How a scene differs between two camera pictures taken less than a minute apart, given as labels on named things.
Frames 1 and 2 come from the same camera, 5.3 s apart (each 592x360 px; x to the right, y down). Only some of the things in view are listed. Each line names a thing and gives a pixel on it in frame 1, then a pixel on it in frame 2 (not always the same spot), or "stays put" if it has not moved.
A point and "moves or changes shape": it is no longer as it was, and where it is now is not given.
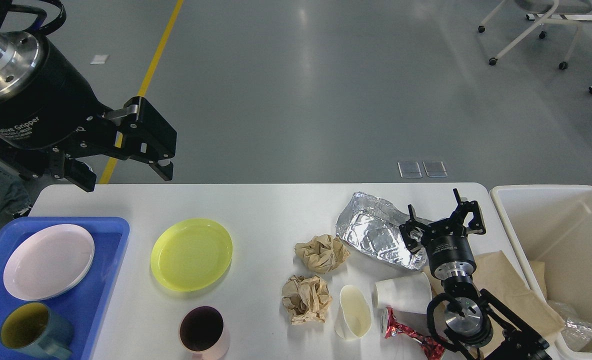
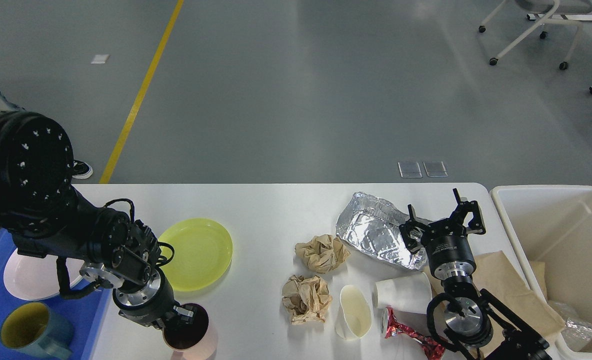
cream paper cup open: (355, 319) stays put
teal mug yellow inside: (33, 327) stays put
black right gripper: (449, 253) stays put
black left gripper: (28, 94) -> (148, 303)
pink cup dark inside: (203, 333) moves or changes shape
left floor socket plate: (409, 169) stays put
